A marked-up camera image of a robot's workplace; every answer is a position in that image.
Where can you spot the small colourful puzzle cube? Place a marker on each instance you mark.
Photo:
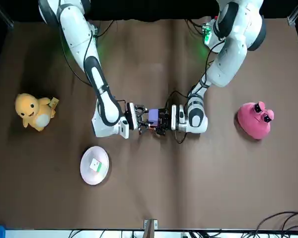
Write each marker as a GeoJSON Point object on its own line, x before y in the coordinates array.
{"type": "Point", "coordinates": [96, 165]}

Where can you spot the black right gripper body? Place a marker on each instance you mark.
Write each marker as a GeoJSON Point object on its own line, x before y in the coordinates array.
{"type": "Point", "coordinates": [137, 119]}

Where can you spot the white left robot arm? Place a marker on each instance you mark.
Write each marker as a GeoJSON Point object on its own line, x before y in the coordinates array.
{"type": "Point", "coordinates": [233, 49]}

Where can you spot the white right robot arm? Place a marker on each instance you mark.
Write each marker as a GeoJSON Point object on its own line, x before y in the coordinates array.
{"type": "Point", "coordinates": [77, 37]}

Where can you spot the purple foam block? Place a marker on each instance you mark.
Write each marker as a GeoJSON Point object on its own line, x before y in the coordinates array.
{"type": "Point", "coordinates": [154, 116]}

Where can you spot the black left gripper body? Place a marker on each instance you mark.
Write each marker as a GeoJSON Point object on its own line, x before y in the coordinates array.
{"type": "Point", "coordinates": [168, 119]}

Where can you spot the pink plush toy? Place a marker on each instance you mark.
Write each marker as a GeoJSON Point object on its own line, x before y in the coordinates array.
{"type": "Point", "coordinates": [254, 121]}

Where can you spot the pale pink plate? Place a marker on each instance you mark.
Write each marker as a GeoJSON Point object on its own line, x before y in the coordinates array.
{"type": "Point", "coordinates": [89, 173]}

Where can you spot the aluminium profile post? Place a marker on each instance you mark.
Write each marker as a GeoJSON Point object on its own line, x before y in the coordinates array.
{"type": "Point", "coordinates": [150, 228]}

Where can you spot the orange plush toy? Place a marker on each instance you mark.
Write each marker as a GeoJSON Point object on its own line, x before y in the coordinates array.
{"type": "Point", "coordinates": [32, 111]}

